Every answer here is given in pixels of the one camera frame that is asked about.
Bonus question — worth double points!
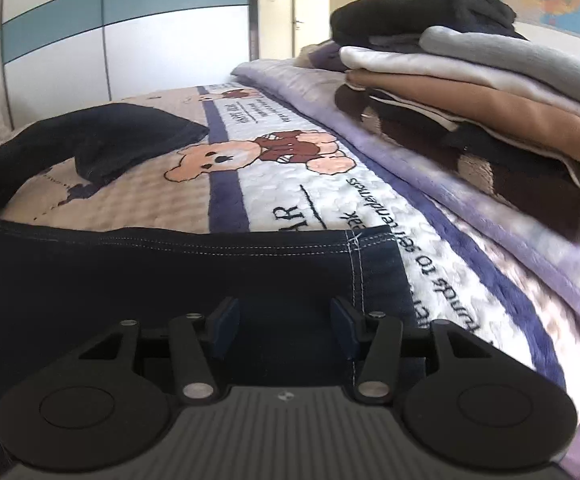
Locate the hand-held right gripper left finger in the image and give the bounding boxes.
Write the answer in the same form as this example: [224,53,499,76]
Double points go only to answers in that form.
[77,296,241,406]

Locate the dark blue jeans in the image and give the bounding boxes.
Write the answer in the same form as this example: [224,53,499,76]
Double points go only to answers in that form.
[0,217,415,476]

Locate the black folded garment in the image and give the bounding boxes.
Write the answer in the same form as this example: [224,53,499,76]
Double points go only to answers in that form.
[331,0,528,53]

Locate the white folded garment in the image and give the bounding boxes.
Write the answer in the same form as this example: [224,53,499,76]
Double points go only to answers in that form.
[339,45,580,133]

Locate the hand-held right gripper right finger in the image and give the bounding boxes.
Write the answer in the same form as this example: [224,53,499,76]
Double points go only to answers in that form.
[330,296,503,406]

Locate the dark brown patterned folded garment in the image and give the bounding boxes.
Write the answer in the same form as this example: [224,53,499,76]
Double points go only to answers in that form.
[334,84,580,243]

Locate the beige printed bear blanket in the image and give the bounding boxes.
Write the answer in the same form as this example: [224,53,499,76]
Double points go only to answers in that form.
[0,82,580,480]

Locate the grey folded garment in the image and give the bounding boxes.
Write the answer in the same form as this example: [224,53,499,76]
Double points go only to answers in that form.
[420,25,580,116]

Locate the white teal sliding wardrobe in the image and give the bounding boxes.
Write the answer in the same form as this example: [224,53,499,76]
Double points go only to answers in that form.
[0,0,261,133]

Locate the purple quilt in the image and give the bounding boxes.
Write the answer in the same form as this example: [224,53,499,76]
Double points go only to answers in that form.
[232,42,580,326]

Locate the white door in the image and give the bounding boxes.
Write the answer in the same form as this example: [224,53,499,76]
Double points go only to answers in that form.
[270,0,333,61]

